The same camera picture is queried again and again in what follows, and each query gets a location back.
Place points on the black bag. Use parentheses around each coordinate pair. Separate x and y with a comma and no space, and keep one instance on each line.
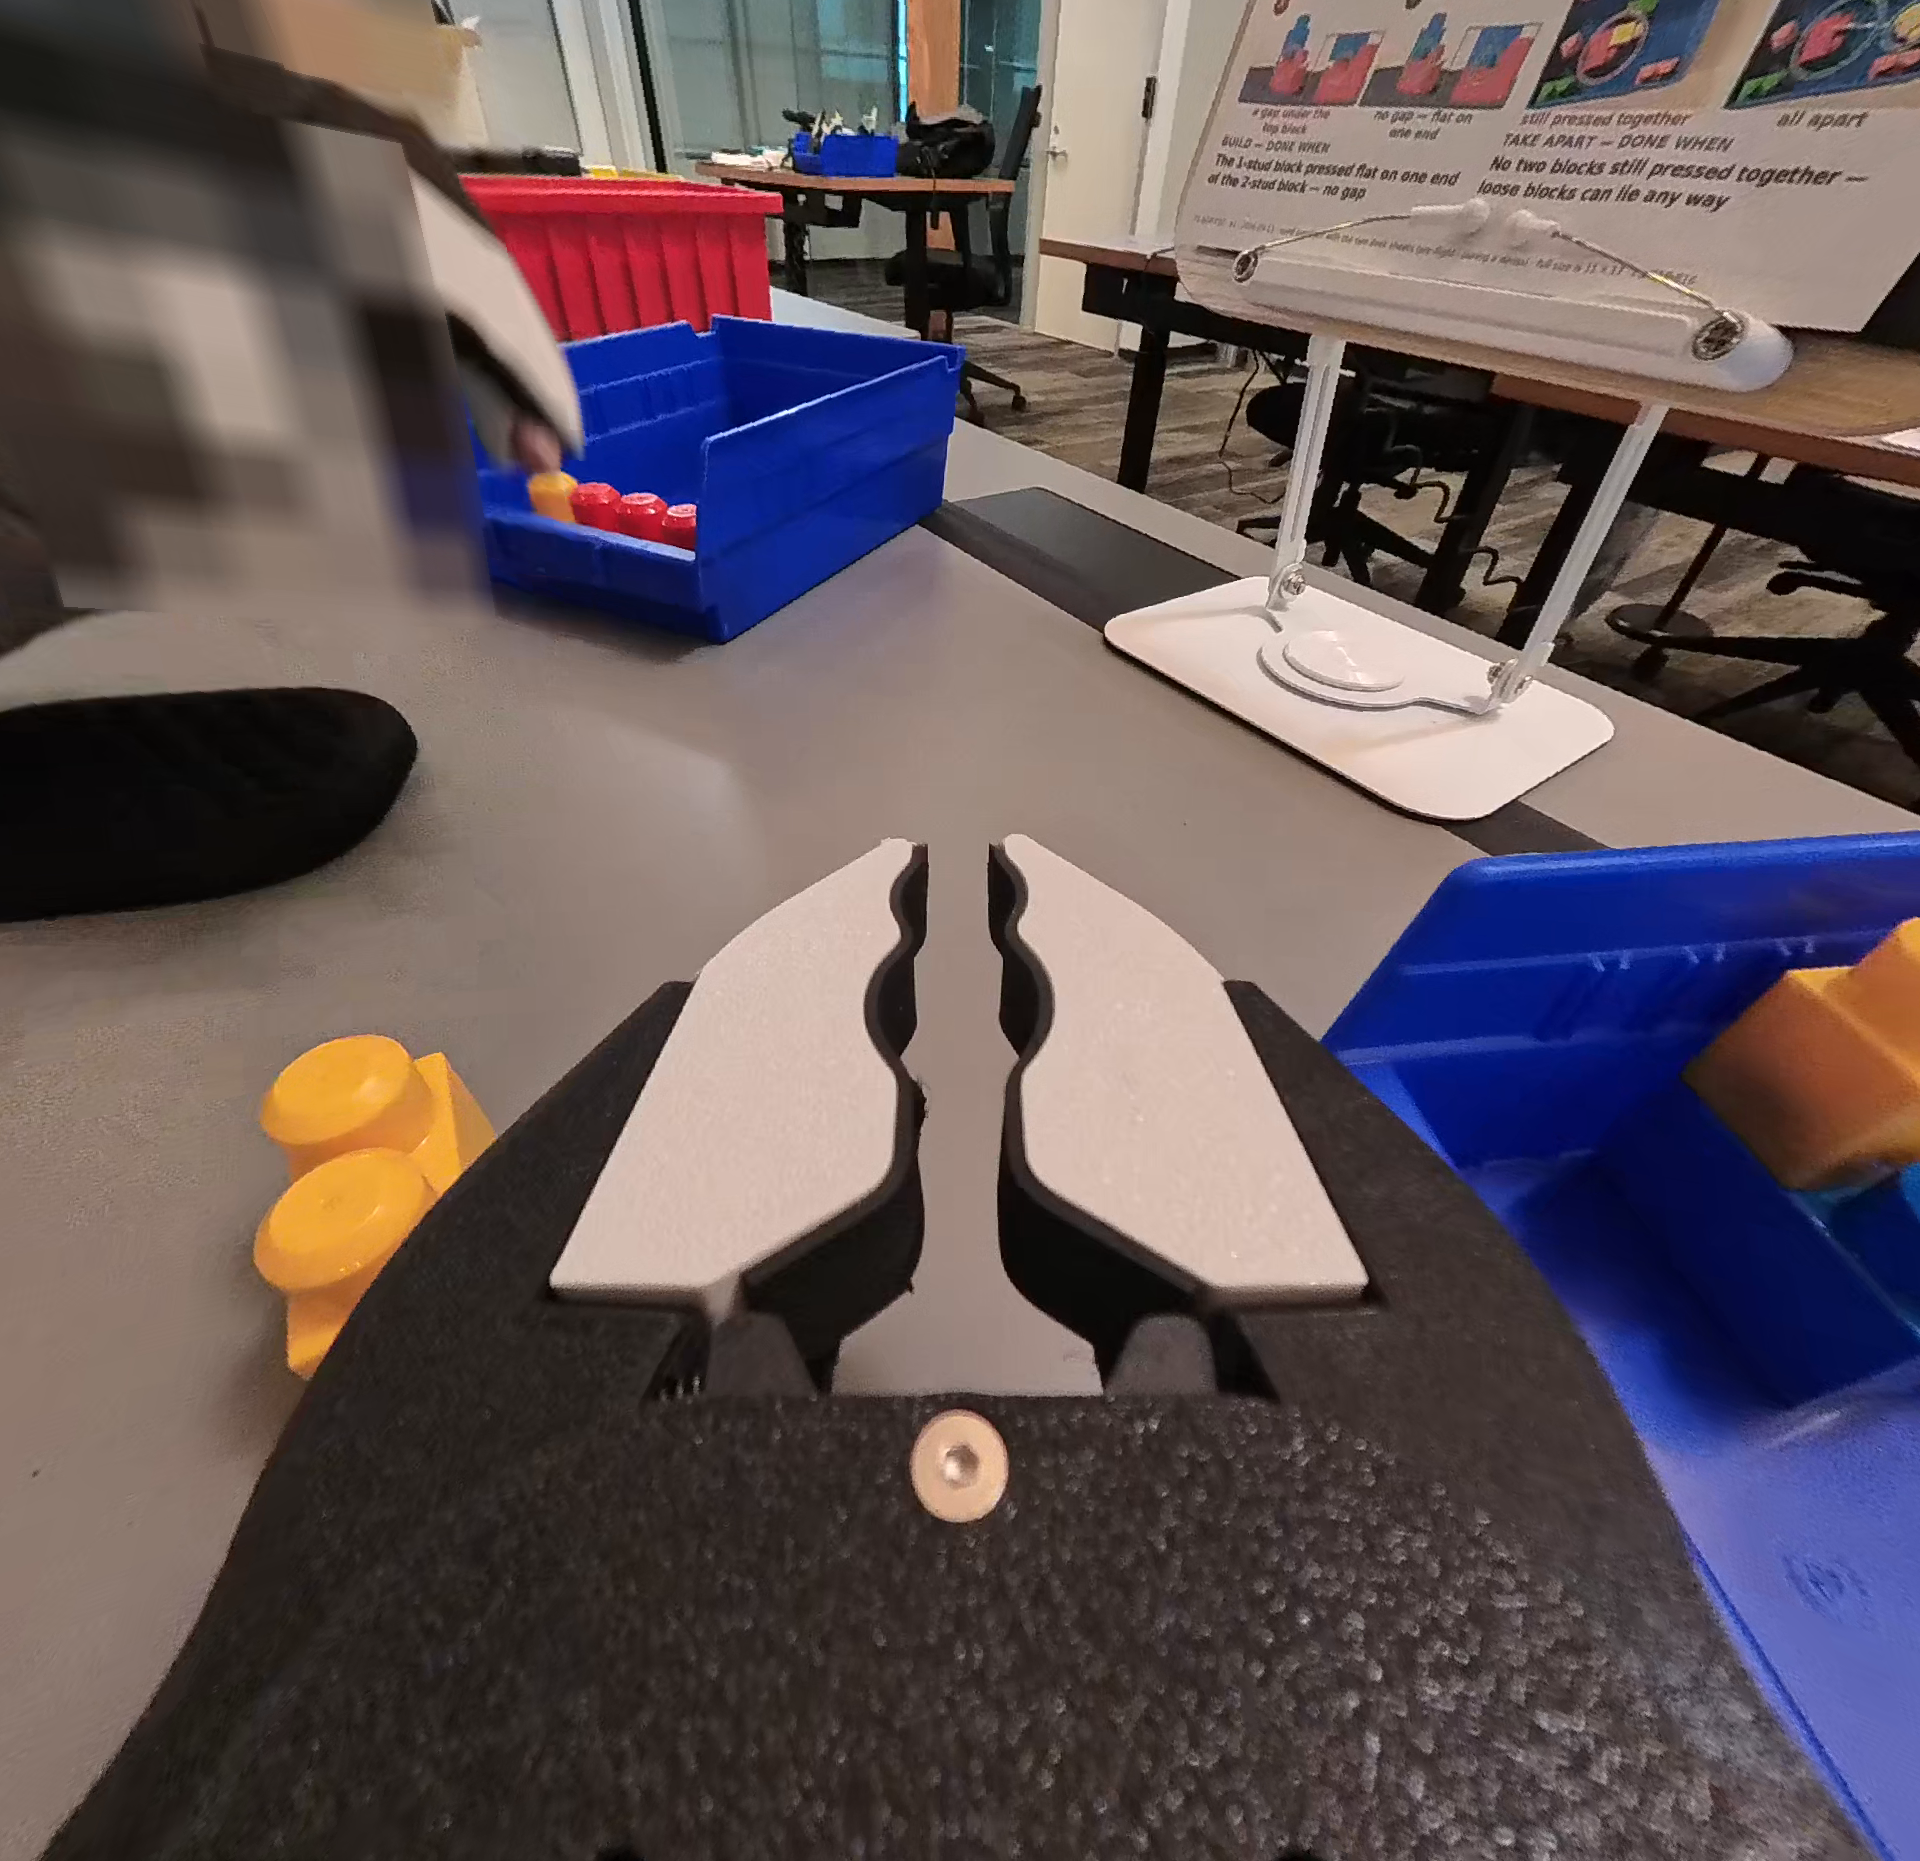
(946,141)

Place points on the small blue bin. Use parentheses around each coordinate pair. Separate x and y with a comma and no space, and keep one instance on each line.
(855,156)

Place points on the yellow two-stud block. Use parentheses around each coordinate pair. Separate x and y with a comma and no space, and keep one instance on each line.
(353,1128)

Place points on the blue plastic bin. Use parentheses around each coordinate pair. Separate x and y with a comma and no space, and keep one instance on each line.
(842,497)
(1576,993)

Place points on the group of toy bricks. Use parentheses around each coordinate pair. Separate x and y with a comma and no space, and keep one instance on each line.
(1815,1068)

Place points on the red plastic bin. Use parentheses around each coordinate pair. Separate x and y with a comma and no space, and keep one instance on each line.
(645,264)

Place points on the printed instruction sheet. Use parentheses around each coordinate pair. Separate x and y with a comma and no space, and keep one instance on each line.
(1576,166)

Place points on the black wrist rest pad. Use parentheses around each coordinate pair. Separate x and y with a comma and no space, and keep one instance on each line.
(181,804)

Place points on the white document stand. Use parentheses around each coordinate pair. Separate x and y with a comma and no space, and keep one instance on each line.
(1350,706)

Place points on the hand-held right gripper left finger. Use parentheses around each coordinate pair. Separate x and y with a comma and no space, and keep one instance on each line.
(750,1112)

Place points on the yellow one-stud block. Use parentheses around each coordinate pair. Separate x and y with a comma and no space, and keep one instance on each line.
(551,497)

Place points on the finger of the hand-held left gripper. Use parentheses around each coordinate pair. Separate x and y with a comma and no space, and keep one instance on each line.
(488,301)

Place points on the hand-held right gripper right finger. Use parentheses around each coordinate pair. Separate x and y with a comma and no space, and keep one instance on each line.
(1187,1128)

